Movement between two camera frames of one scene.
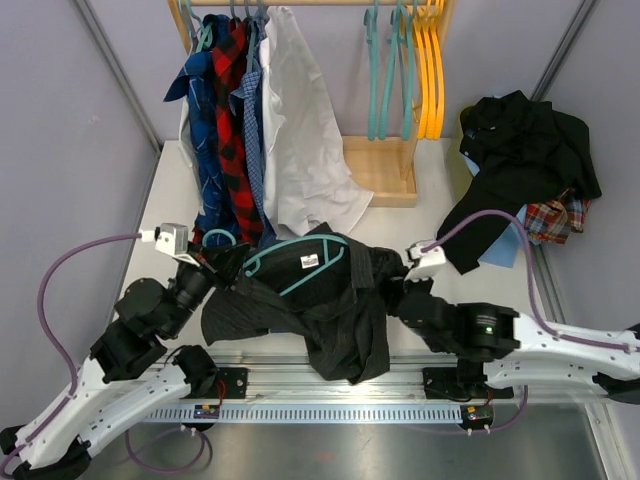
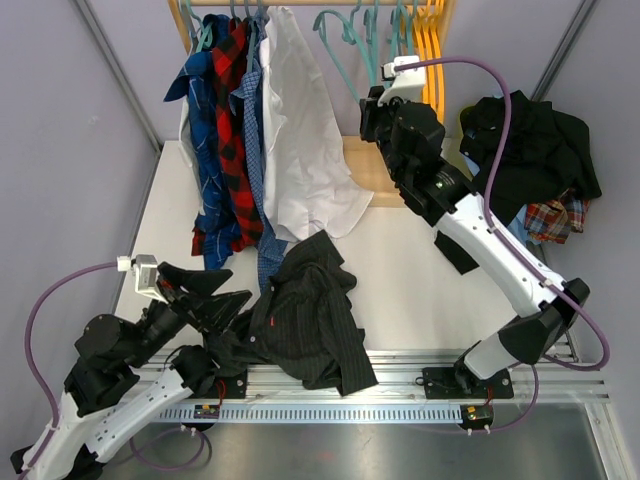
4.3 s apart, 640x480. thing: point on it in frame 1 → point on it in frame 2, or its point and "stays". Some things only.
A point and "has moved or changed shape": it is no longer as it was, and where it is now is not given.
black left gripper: [228, 260] → [215, 312]
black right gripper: [407, 285] → [372, 112]
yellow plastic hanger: [437, 88] stays
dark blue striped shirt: [199, 79] stays
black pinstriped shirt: [331, 288] has moved or changed shape
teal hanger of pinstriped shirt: [225, 232] → [319, 26]
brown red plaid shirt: [554, 220] stays
